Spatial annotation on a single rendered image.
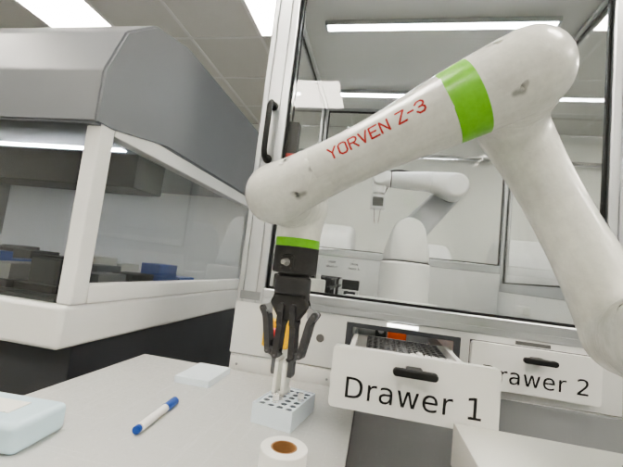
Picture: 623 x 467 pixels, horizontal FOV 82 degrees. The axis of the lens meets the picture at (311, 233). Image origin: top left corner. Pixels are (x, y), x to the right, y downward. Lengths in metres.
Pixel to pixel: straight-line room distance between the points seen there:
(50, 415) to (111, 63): 0.82
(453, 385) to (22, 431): 0.66
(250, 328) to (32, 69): 0.90
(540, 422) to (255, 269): 0.81
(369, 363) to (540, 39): 0.56
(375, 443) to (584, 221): 0.72
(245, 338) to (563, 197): 0.82
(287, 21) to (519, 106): 0.85
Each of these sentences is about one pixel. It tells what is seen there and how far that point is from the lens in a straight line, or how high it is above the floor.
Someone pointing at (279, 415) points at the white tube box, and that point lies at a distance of 0.75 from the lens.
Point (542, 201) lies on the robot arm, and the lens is 0.72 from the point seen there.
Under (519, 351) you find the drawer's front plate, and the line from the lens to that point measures 1.05.
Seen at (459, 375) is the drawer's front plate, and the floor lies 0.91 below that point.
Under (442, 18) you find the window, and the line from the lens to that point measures 1.27.
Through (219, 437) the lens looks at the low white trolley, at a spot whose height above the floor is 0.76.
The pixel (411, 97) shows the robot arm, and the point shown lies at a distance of 0.59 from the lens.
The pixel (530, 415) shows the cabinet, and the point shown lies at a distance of 1.11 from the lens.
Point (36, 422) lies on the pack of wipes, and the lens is 0.72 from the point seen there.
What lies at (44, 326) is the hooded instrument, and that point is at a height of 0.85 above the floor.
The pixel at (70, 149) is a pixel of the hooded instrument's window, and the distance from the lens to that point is 1.12.
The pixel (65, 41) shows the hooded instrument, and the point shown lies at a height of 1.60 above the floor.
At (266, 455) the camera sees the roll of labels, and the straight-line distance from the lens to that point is 0.59.
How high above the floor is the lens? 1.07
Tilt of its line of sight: 5 degrees up
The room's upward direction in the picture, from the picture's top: 7 degrees clockwise
